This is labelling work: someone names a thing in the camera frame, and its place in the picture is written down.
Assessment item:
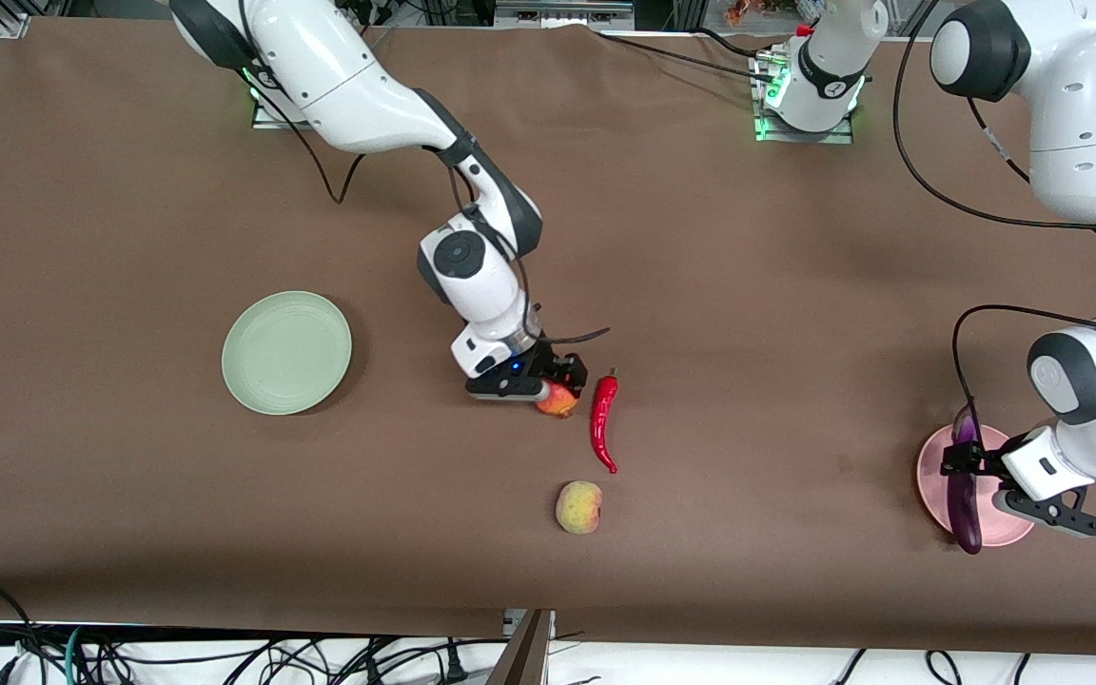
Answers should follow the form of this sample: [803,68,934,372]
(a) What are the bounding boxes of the long black table cable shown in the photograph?
[594,31,779,84]

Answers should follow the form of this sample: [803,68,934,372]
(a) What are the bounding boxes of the pale green round plate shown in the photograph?
[221,290,354,417]

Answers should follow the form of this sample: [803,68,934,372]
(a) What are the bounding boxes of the brown paper table cover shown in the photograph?
[0,17,1096,657]

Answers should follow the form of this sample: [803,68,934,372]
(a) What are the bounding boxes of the grey metal beam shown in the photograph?
[485,609,557,685]

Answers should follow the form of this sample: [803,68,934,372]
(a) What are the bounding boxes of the grey background device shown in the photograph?
[495,0,636,29]

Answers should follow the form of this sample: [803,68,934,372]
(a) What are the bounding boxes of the yellow-pink peach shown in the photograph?
[555,479,604,536]

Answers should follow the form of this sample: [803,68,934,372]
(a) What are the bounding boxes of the long purple eggplant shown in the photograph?
[949,403,985,556]

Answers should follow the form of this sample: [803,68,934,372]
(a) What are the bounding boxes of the red chili pepper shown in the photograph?
[590,367,620,475]

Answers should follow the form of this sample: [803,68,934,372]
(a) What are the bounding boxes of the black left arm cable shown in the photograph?
[893,0,1096,450]

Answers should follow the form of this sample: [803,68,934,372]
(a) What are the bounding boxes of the colourful background items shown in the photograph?
[723,0,798,26]

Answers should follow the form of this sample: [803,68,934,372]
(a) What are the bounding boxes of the red pomegranate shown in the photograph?
[536,381,580,421]

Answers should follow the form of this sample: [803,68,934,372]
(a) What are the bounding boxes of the pink round plate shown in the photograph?
[916,421,1044,548]

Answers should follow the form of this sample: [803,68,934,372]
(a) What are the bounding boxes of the short black table cable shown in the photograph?
[694,26,770,60]

